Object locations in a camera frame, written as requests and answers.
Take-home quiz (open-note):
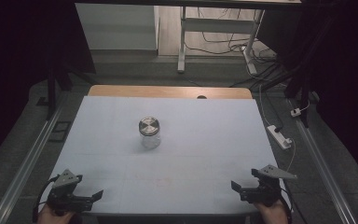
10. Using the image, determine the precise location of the dark desk top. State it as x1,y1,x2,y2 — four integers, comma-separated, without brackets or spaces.
74,0,302,10

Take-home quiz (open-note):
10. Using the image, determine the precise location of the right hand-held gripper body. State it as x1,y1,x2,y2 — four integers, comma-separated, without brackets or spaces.
251,164,297,208

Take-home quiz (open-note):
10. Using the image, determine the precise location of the wooden table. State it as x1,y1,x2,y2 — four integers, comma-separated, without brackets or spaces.
88,84,254,101

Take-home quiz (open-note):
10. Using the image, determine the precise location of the white power strip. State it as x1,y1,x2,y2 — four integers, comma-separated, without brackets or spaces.
267,124,293,150

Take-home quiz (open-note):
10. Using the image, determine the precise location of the hand-held gripper black cable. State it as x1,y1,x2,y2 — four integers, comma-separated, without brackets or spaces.
279,185,309,224
32,175,60,223

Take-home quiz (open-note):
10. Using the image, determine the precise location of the thin white cable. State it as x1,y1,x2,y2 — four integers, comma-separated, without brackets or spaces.
258,83,297,181

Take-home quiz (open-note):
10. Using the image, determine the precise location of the aluminium floor rail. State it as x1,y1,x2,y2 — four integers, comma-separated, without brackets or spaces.
287,98,358,224
0,102,67,224

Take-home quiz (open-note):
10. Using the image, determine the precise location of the person's left hand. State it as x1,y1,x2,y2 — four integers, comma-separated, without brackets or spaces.
36,203,76,224

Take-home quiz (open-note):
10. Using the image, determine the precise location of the left hand-held gripper black cable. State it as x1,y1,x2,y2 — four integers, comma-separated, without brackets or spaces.
32,175,60,223

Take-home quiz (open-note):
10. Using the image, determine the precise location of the white desk frame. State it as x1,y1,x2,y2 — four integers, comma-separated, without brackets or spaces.
176,6,266,76

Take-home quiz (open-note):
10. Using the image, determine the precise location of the white foam mat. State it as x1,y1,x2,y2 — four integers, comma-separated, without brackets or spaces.
34,95,294,217

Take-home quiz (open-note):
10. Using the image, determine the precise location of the round silver metal lid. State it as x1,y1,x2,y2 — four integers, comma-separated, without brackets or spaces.
138,116,161,137

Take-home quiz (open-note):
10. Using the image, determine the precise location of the black curtain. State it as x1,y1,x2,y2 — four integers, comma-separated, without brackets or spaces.
0,0,97,171
257,0,358,188

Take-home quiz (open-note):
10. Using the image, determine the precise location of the black metal stand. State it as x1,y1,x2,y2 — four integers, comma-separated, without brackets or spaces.
255,18,324,129
36,60,97,121

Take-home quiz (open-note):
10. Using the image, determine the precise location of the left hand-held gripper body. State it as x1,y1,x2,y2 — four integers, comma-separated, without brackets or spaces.
46,169,83,217

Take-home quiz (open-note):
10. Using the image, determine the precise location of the tangle of black cables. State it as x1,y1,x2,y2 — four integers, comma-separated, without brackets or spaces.
185,7,278,63

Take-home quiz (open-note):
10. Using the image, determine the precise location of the clear glass jar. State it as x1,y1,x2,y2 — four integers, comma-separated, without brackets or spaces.
139,130,162,150

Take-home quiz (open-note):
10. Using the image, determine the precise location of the black power strip cable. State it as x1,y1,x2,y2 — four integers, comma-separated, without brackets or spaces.
262,91,284,133

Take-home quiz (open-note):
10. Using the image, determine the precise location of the right hand-held gripper black cable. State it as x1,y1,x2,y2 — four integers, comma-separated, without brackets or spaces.
279,185,309,224

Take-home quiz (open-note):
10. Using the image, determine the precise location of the black rectangular floor frame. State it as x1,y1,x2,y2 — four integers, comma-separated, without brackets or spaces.
48,120,73,144

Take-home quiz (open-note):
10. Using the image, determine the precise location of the person's right hand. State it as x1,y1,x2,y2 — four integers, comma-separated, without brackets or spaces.
255,200,290,224

